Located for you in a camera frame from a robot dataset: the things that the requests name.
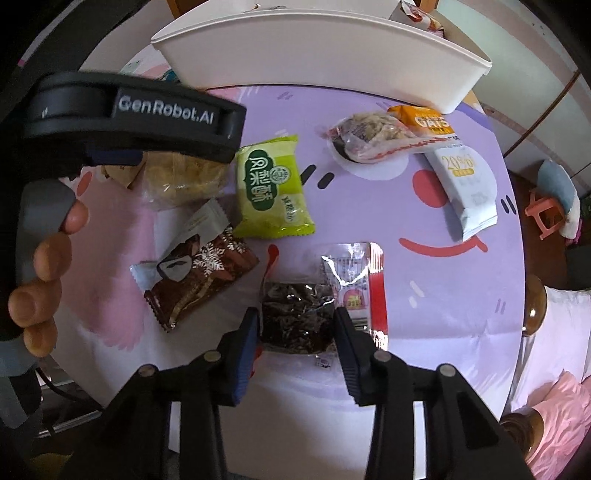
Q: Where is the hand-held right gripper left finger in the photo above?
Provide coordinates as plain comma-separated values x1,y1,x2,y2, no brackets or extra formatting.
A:
60,307,260,480

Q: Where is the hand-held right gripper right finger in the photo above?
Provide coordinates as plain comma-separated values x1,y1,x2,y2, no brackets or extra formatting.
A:
333,306,536,480

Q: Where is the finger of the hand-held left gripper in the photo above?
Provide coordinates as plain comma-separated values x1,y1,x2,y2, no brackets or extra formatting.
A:
85,148,144,168

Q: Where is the yellow puffed snack packet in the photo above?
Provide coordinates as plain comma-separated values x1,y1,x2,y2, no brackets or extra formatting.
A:
141,152,232,210

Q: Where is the white plastic bin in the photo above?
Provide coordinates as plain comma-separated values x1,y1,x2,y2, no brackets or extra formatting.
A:
151,0,492,114

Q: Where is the person's left hand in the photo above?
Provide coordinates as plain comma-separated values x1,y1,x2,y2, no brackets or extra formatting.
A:
8,200,89,357

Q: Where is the clear red striped packet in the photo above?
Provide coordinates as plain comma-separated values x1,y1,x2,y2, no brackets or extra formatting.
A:
321,241,389,352

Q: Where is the brown chocolate snack packet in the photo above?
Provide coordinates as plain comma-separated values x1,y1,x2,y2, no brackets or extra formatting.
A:
130,199,260,332

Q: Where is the green biscuit packet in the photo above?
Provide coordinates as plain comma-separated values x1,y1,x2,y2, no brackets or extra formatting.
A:
233,135,317,238

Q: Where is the brown wooden bedpost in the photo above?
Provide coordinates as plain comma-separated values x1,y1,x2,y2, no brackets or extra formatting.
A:
501,413,550,457
526,274,548,337

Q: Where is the white pillow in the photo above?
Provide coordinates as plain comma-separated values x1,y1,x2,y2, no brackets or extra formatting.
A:
508,286,591,416

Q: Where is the orange white oats packet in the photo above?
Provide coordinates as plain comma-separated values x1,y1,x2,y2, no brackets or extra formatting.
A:
387,105,498,241

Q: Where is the pink blanket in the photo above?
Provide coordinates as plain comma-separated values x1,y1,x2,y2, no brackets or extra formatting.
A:
522,369,591,480

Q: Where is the clear nut snack packet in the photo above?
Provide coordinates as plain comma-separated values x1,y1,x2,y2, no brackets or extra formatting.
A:
327,112,444,164

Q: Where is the pink plastic stool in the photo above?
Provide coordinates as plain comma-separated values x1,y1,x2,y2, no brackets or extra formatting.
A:
526,189,573,238

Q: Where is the blue white cushion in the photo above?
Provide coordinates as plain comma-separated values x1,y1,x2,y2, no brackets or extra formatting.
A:
538,159,580,241

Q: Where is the pastel wardrobe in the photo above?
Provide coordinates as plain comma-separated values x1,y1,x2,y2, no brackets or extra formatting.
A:
434,0,591,185

